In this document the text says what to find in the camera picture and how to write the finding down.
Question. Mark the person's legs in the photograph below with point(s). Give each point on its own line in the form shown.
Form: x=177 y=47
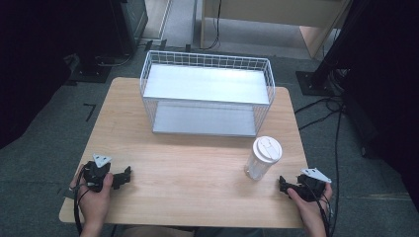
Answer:
x=184 y=231

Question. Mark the person's right hand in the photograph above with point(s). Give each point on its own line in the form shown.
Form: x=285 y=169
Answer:
x=311 y=209

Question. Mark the person's left hand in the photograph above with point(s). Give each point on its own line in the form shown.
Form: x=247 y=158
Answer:
x=94 y=204

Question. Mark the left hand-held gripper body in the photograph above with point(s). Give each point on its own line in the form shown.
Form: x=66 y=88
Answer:
x=95 y=173

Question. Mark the black stand base plate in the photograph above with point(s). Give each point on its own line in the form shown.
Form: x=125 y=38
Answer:
x=89 y=73
x=311 y=84

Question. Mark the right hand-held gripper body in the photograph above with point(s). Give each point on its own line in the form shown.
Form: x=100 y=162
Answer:
x=311 y=187

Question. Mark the clear cup with white lid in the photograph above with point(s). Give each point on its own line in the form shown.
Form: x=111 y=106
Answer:
x=266 y=152

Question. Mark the light wooden desk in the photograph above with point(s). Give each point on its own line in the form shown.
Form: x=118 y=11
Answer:
x=273 y=13

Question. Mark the black cabinet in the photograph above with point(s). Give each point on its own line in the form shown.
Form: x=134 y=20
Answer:
x=128 y=23

